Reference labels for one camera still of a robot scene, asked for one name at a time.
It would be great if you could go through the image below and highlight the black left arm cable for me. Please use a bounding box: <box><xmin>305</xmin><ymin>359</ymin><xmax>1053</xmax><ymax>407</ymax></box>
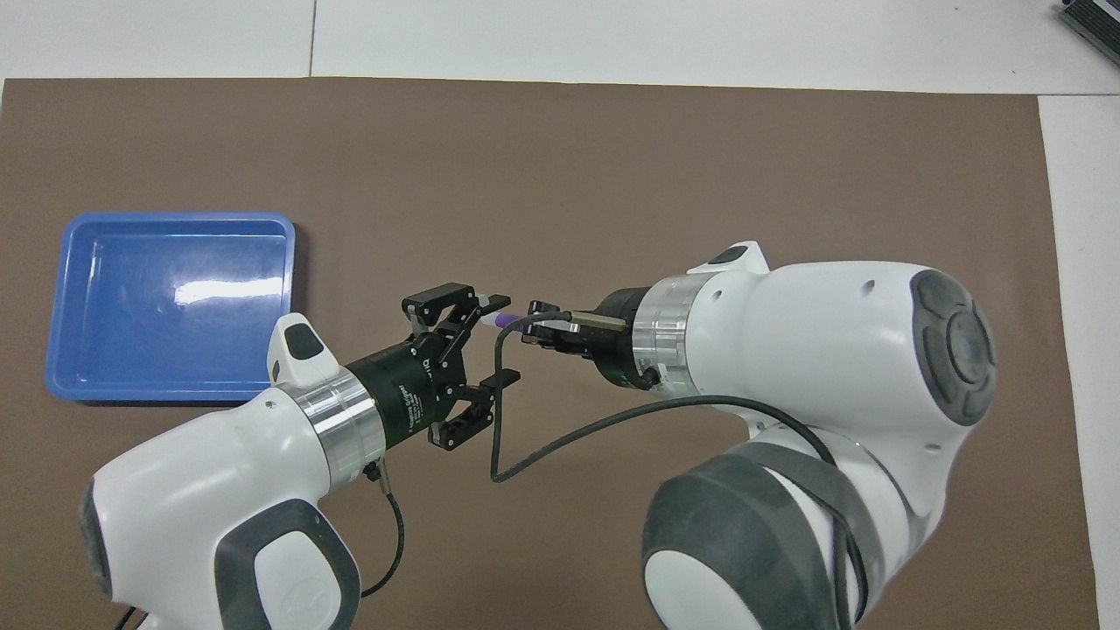
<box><xmin>360</xmin><ymin>462</ymin><xmax>407</xmax><ymax>601</ymax></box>

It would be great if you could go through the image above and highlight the blue plastic tray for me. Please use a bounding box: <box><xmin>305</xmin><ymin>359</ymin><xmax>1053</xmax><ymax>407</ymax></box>
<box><xmin>45</xmin><ymin>212</ymin><xmax>297</xmax><ymax>403</ymax></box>

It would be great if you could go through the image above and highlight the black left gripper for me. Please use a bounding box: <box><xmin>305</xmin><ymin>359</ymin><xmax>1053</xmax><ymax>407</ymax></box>
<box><xmin>346</xmin><ymin>282</ymin><xmax>522</xmax><ymax>452</ymax></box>

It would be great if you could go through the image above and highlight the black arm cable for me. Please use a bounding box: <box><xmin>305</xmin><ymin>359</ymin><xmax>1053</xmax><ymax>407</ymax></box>
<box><xmin>489</xmin><ymin>310</ymin><xmax>869</xmax><ymax>630</ymax></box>
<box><xmin>360</xmin><ymin>462</ymin><xmax>407</xmax><ymax>601</ymax></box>

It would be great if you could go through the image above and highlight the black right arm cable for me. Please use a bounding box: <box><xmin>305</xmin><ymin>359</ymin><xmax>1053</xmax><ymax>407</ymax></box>
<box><xmin>489</xmin><ymin>310</ymin><xmax>869</xmax><ymax>630</ymax></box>

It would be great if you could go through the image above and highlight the dark striped device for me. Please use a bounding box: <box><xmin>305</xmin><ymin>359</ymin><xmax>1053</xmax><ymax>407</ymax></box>
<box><xmin>1057</xmin><ymin>0</ymin><xmax>1120</xmax><ymax>46</ymax></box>

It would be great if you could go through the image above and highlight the brown table mat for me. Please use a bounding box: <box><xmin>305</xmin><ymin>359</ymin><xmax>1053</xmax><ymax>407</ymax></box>
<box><xmin>0</xmin><ymin>77</ymin><xmax>1100</xmax><ymax>630</ymax></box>

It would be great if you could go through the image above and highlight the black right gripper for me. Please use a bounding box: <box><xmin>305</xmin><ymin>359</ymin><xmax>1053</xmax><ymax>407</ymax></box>
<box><xmin>522</xmin><ymin>289</ymin><xmax>648</xmax><ymax>384</ymax></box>

